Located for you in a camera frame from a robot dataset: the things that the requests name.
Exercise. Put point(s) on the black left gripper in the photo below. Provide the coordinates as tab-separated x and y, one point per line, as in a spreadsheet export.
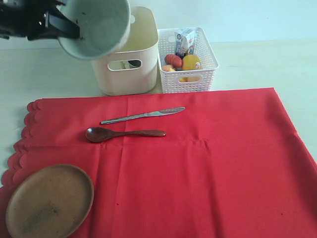
35	20

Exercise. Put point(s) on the white ceramic bowl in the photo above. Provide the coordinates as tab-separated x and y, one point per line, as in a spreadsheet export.
104	27

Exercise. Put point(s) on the stainless steel cup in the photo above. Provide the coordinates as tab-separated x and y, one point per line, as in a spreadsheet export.
134	63

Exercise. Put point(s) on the dark wooden spoon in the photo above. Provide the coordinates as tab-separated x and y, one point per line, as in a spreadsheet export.
99	134

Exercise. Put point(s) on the fried chicken nugget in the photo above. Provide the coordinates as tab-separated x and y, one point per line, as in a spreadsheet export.
168	68

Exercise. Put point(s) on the red sausage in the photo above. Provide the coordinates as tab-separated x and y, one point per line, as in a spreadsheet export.
173	60

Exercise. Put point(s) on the small milk carton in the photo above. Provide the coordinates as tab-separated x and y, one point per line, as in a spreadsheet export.
184	42

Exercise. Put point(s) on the yellow cheese wedge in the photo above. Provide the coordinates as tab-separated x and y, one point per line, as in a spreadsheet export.
182	79

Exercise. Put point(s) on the yellow lemon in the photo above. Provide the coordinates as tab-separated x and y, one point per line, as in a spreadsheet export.
191	62

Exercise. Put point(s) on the silver table knife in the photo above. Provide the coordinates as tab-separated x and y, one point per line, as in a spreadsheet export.
149	114

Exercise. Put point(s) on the brown wooden plate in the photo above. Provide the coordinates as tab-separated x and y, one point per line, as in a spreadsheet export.
51	203

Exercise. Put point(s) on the red tablecloth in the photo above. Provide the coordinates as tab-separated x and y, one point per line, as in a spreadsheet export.
230	166

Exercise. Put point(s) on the large cream plastic bin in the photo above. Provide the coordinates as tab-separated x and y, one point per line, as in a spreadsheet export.
142	45

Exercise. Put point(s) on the white woven plastic basket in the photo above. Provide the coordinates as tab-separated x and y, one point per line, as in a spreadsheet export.
200	80

